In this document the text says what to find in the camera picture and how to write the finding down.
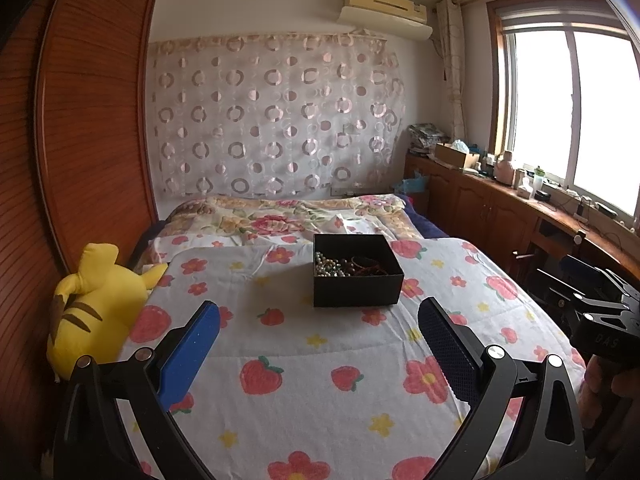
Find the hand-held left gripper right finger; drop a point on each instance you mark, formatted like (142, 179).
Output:
(447, 350)

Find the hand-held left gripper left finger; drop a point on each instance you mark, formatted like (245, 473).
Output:
(192, 350)

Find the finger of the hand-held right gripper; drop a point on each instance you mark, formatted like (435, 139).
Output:
(565, 295)
(615, 282)

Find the black cardboard box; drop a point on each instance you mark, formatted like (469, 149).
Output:
(357, 290)

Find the person's right hand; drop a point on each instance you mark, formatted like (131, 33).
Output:
(620, 400)

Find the dark wooden chair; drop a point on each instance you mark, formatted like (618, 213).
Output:
(522, 267)

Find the yellow plush toy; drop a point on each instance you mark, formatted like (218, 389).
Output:
(100, 305)

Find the strawberry print bedsheet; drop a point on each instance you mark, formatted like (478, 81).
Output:
(300, 330)

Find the green capped bottle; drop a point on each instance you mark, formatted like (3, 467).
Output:
(539, 180)

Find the long wooden cabinet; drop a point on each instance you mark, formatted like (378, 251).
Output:
(475, 205)

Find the dark purple blanket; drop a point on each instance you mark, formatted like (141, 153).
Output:
(425, 220)

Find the pink jug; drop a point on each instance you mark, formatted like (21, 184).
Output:
(504, 170)

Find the floral quilt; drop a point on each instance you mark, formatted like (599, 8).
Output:
(270, 222)

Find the blue plastic bag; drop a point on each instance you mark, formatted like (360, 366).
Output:
(415, 184)

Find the open brown cardboard box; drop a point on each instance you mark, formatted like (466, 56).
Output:
(450, 156)

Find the window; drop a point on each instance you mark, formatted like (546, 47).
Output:
(535, 100)

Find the pile of patterned bags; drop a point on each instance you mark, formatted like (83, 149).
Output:
(425, 137)

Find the circle patterned sheer curtain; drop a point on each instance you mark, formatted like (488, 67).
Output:
(275, 125)

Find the beige window curtain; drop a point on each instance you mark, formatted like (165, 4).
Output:
(452, 60)

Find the wall air conditioner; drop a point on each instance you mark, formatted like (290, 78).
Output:
(385, 7)

